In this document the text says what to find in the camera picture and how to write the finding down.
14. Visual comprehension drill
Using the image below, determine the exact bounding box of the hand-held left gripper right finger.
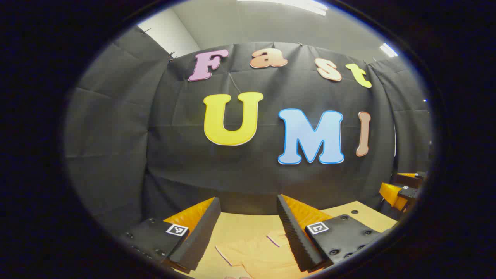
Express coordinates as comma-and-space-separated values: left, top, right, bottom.
276, 194, 392, 272

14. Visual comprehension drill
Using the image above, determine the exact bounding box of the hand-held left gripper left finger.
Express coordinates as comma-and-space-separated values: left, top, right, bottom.
118, 197, 222, 274

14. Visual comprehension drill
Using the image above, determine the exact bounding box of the orange T-shirt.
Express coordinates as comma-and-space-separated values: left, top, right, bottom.
215, 231, 310, 279

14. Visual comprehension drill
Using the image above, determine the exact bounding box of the long ceiling light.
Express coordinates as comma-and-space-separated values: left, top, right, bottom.
236, 0, 328, 16

